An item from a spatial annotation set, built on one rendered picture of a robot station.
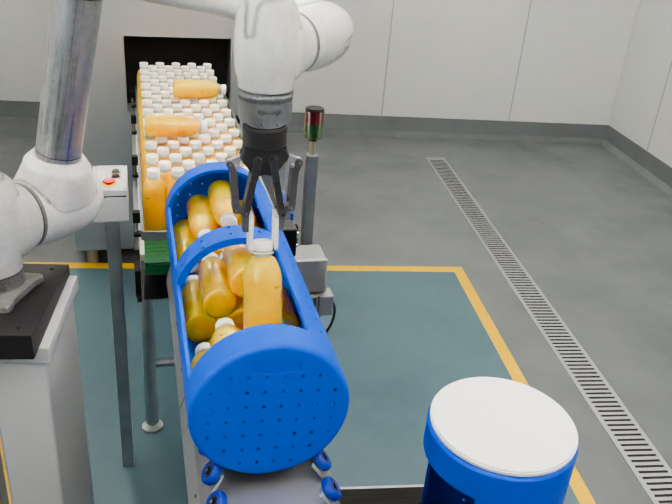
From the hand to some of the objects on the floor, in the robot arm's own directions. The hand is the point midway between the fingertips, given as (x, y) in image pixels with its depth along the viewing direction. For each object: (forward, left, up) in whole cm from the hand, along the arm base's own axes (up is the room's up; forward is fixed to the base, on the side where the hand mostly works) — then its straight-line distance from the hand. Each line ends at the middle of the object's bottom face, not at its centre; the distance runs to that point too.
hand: (262, 231), depth 131 cm
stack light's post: (-3, +126, -126) cm, 178 cm away
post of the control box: (-59, +89, -128) cm, 167 cm away
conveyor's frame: (-52, +160, -122) cm, 208 cm away
